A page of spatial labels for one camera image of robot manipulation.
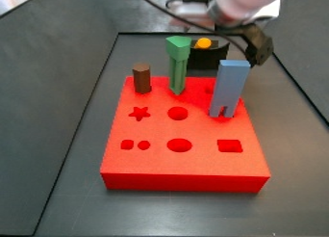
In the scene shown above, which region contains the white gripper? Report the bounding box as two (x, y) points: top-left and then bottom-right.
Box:
(167, 0), (280, 28)

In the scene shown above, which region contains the yellow oval cylinder peg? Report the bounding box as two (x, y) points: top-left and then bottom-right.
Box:
(195, 38), (212, 49)

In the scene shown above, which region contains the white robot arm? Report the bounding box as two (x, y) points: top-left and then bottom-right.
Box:
(165, 0), (281, 29)

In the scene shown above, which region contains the black curved cradle fixture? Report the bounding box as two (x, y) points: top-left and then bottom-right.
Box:
(188, 39), (231, 69)

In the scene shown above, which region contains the red foam shape board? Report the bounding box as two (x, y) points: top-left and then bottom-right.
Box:
(100, 76), (271, 193)

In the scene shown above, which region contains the green triangular peg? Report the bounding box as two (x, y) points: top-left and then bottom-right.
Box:
(165, 36), (192, 94)

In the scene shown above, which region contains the blue rectangular forked peg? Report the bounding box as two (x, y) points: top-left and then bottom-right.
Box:
(208, 60), (251, 118)

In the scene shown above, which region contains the brown hexagonal peg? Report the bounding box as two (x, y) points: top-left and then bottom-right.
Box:
(132, 63), (152, 93)

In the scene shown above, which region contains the black cable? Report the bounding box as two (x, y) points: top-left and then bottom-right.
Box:
(129, 0), (259, 64)

